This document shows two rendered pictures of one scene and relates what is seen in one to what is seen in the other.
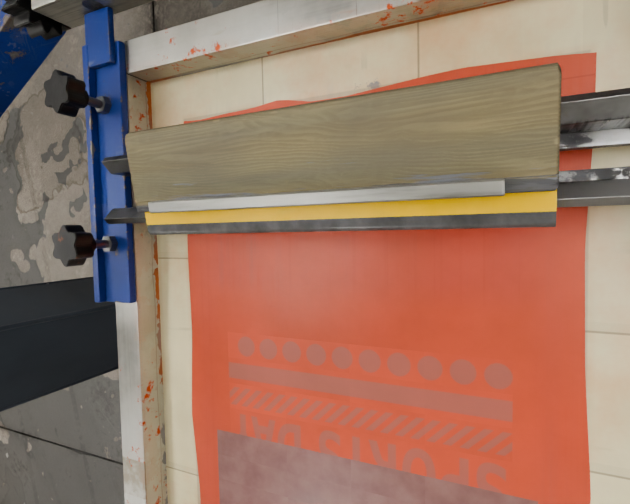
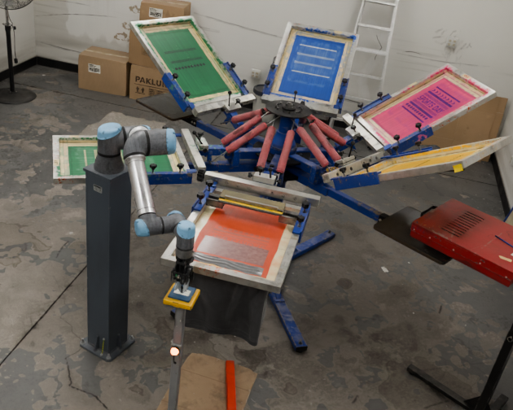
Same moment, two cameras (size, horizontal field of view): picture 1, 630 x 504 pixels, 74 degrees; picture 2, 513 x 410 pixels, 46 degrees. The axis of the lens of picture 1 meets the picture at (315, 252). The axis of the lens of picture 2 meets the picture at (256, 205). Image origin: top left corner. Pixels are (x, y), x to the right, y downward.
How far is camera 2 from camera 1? 3.12 m
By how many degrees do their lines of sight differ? 63
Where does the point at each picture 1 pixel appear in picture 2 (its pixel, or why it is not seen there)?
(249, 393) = (217, 232)
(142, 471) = not seen: hidden behind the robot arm
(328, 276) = (242, 224)
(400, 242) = (257, 224)
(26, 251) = not seen: outside the picture
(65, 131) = (15, 243)
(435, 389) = (256, 237)
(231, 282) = (220, 220)
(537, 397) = (273, 241)
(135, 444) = not seen: hidden behind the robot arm
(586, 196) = (285, 215)
